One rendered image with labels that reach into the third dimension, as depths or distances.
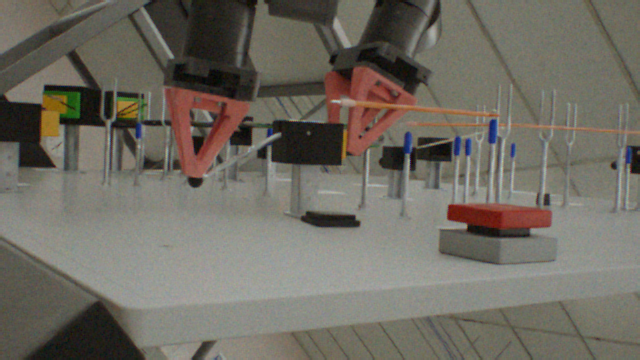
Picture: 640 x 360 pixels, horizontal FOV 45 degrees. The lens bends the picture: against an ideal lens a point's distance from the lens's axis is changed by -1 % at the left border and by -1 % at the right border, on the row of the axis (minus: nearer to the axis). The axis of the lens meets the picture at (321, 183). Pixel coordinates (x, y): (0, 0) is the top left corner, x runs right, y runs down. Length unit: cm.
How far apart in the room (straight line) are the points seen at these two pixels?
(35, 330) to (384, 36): 50
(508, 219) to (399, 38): 30
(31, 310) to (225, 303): 8
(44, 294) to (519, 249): 29
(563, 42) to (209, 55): 296
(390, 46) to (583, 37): 278
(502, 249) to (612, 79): 304
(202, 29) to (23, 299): 35
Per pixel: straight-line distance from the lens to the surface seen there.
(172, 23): 175
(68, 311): 33
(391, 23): 75
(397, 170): 103
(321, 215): 65
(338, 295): 37
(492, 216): 50
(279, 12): 68
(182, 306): 33
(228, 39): 67
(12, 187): 91
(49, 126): 91
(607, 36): 340
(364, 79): 72
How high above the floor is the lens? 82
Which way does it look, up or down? 25 degrees up
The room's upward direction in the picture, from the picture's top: 49 degrees clockwise
